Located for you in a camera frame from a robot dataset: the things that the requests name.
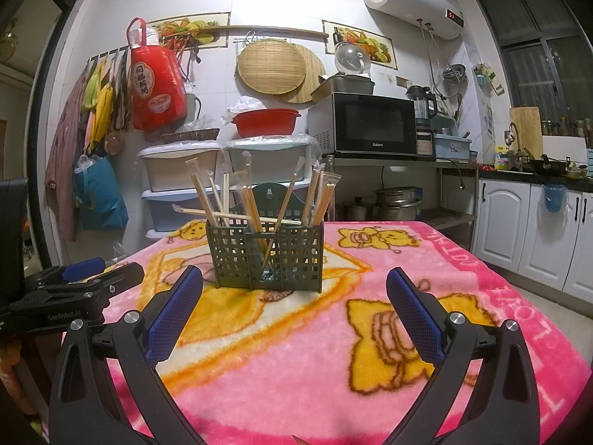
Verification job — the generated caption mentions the wooden pole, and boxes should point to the wooden pole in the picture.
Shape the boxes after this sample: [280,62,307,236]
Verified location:
[211,24,329,39]

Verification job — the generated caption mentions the white kitchen cabinets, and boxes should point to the white kitchen cabinets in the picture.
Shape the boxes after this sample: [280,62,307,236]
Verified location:
[470,178,593,293]

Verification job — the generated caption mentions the black blender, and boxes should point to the black blender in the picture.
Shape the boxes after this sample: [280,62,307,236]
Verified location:
[405,85,438,155]

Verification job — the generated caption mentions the red plastic basin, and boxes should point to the red plastic basin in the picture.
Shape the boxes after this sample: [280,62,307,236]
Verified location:
[231,108,302,138]

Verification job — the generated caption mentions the steel tray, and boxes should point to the steel tray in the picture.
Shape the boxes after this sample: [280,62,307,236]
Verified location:
[309,74,376,103]

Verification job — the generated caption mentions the group of chopsticks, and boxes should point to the group of chopsticks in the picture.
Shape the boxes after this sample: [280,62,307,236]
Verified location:
[172,151,342,272]

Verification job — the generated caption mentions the kitchen faucet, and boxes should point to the kitchen faucet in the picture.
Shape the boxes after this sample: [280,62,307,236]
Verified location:
[505,122,522,158]

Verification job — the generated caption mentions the glass pot lid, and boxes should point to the glass pot lid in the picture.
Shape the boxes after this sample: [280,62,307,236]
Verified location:
[334,41,372,76]

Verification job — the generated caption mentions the yellow hanging cloths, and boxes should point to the yellow hanging cloths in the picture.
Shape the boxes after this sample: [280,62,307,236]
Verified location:
[81,56,116,154]

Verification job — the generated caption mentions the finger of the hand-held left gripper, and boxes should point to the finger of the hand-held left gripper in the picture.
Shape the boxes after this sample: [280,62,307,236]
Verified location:
[32,262,145,303]
[25,257,107,288]

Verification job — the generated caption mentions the wooden cutting board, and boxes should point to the wooden cutting board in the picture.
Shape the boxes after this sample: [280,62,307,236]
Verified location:
[510,106,544,158]

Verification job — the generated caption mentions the black wok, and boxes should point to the black wok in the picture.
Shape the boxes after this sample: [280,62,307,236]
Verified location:
[528,155,570,174]

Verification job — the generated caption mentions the red printed bag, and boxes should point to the red printed bag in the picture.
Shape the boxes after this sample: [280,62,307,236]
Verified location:
[126,17,188,132]

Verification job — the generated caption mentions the green plastic utensil holder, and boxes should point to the green plastic utensil holder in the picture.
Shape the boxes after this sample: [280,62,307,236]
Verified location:
[206,183,325,294]

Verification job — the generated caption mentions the white water heater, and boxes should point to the white water heater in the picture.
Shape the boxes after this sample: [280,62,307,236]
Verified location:
[364,0,465,40]

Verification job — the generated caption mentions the small blue hanging bin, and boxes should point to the small blue hanging bin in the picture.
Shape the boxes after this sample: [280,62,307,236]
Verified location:
[543,184,568,212]

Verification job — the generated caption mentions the plastic drawer tower green bin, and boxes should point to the plastic drawer tower green bin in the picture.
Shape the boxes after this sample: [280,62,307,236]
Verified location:
[222,135,322,223]

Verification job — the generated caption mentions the stacked plastic storage drawers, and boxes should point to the stacked plastic storage drawers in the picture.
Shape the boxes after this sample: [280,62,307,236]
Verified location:
[139,143,223,242]

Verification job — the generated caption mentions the black microwave oven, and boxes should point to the black microwave oven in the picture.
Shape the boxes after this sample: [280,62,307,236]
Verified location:
[307,92,418,156]

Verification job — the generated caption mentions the blue hanging bag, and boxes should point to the blue hanging bag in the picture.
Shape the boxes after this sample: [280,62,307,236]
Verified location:
[74,155,129,231]

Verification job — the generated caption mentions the dark framed window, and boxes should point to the dark framed window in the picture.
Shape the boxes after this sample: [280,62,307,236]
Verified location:
[477,0,593,123]

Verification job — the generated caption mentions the hanging metal pot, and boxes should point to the hanging metal pot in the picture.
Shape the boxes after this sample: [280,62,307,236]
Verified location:
[442,62,466,85]

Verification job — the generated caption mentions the round light bamboo tray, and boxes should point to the round light bamboo tray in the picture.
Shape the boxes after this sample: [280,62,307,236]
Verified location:
[236,39,307,95]

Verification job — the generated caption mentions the small steel pot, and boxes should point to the small steel pot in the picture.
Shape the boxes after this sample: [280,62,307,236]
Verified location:
[343,197,374,221]

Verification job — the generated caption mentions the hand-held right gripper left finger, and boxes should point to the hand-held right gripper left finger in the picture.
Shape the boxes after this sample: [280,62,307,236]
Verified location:
[49,265,207,445]

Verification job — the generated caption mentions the fruit wall poster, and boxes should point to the fruit wall poster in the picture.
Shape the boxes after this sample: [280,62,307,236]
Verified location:
[322,19,399,71]
[147,13,231,49]

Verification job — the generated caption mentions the steel kitchen rack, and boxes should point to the steel kitchen rack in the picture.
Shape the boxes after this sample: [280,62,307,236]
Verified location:
[324,155,479,251]

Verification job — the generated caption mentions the white plastic bags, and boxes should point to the white plastic bags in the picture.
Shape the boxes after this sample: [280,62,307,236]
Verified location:
[221,95,265,123]

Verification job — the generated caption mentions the large steel pot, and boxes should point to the large steel pot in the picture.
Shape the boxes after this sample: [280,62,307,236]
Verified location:
[374,186,420,220]

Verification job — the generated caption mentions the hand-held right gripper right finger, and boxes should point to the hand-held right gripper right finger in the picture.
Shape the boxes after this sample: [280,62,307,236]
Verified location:
[384,266,542,445]

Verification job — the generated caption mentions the light blue box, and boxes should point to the light blue box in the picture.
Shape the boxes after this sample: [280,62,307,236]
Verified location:
[433,132,473,158]

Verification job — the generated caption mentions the pink printed blanket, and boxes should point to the pink printed blanket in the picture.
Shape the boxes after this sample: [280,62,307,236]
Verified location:
[99,220,593,445]

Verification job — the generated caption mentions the black kitchen countertop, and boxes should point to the black kitchen countertop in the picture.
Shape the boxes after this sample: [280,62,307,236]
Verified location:
[477,164,593,193]

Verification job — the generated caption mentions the round dark bamboo mat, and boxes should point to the round dark bamboo mat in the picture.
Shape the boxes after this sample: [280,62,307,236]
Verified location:
[282,44,326,104]

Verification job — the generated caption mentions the wicker basket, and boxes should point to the wicker basket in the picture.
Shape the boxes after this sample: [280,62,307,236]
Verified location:
[160,128,221,144]

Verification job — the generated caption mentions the pink hanging garment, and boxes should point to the pink hanging garment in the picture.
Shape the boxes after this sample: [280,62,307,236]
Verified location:
[45,69,91,242]

